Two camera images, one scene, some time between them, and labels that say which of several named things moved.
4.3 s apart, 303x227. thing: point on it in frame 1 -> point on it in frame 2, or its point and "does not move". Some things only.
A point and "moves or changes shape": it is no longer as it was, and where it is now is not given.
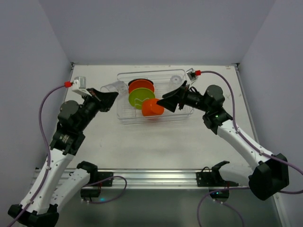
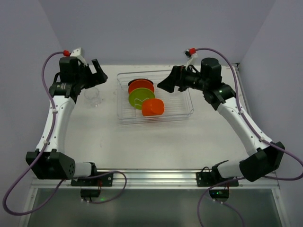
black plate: x=140 y=79 does not move
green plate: x=136 y=96 does not move
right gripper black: x=181 y=97 -> x=179 y=78
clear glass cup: x=119 y=86 moves or changes shape
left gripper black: x=96 y=99 -> x=89 y=74
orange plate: x=141 y=83 does not move
